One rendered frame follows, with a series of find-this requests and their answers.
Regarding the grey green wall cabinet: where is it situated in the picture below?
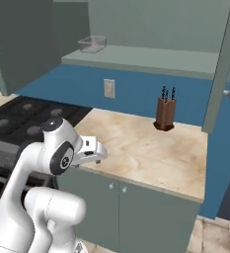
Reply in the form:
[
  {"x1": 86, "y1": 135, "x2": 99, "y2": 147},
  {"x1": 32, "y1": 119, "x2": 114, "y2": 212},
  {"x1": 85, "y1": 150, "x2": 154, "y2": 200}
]
[{"x1": 52, "y1": 0, "x2": 230, "y2": 81}]

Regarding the clear plastic tupperware container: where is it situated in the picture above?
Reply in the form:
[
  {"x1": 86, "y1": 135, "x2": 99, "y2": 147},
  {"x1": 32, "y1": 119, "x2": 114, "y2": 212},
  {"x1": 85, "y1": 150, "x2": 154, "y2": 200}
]
[{"x1": 77, "y1": 35, "x2": 108, "y2": 54}]

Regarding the brown wooden knife block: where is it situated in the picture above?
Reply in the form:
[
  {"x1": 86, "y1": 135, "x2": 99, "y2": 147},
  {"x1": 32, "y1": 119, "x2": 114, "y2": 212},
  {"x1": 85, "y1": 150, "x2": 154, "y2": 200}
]
[{"x1": 153, "y1": 97, "x2": 178, "y2": 132}]

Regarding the grey green cabinet door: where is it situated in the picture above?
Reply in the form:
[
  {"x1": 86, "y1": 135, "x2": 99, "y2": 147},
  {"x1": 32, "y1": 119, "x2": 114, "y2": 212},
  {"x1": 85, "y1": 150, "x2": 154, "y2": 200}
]
[
  {"x1": 0, "y1": 0, "x2": 62, "y2": 97},
  {"x1": 201, "y1": 0, "x2": 230, "y2": 134}
]

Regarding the black gas hob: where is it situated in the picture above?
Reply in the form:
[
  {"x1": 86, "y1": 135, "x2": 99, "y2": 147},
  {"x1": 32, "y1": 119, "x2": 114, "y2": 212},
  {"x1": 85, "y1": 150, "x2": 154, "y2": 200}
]
[{"x1": 0, "y1": 95, "x2": 94, "y2": 146}]

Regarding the beige wall socket plate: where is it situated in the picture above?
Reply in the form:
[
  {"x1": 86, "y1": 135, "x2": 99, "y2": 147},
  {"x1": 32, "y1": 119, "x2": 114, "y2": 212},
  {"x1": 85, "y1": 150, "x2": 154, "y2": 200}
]
[{"x1": 103, "y1": 78, "x2": 115, "y2": 99}]

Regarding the grey green base cupboard door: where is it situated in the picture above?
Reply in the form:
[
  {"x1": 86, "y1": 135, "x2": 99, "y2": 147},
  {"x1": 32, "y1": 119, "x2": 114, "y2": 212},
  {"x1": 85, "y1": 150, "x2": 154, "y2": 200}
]
[
  {"x1": 56, "y1": 166, "x2": 120, "y2": 253},
  {"x1": 117, "y1": 181, "x2": 200, "y2": 253}
]

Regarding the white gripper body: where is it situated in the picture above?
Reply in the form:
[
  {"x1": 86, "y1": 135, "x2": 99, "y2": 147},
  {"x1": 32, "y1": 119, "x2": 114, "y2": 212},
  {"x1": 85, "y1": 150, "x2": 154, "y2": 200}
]
[{"x1": 72, "y1": 134, "x2": 109, "y2": 167}]

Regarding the black oven front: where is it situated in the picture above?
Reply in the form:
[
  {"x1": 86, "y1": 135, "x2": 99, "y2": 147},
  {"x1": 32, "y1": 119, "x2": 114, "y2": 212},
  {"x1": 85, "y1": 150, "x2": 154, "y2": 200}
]
[{"x1": 0, "y1": 136, "x2": 58, "y2": 211}]

